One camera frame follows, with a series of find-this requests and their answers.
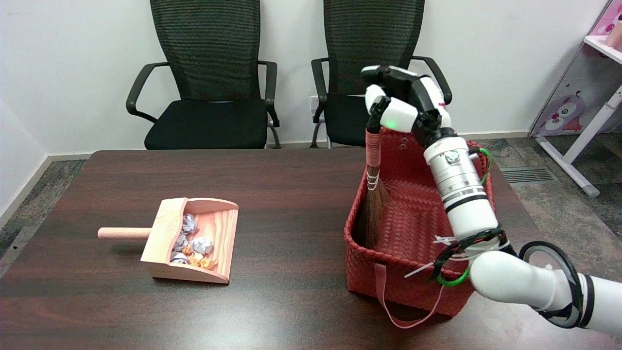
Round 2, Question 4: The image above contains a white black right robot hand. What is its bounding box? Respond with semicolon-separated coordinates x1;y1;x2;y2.
361;65;458;148

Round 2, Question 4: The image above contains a brown bristle hand broom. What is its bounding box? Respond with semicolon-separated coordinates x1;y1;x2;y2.
357;127;392;250

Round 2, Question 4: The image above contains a red woven basket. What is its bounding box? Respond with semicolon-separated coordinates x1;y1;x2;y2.
343;127;497;330

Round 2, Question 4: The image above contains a black mesh office chair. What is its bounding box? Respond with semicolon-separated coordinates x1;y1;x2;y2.
126;0;281;150
310;0;452;149

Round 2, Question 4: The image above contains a grey floor vent grille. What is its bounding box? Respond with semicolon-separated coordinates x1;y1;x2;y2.
500;166;555;184

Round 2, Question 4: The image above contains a pink cartoon shelf unit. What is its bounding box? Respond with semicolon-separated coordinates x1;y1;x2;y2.
529;0;622;138

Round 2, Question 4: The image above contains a pink object on shelf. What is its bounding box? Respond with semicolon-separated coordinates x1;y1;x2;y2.
605;22;622;49

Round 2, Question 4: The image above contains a wooden dustpan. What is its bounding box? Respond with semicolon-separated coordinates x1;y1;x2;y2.
97;197;240;284

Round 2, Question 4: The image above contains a black green cable bundle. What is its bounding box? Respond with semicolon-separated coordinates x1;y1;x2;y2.
404;227;509;287

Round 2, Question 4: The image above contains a white desk leg frame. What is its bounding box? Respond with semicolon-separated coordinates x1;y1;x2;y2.
536;85;622;198

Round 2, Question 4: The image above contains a black cable loop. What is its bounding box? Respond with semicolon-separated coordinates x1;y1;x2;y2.
518;240;584;329

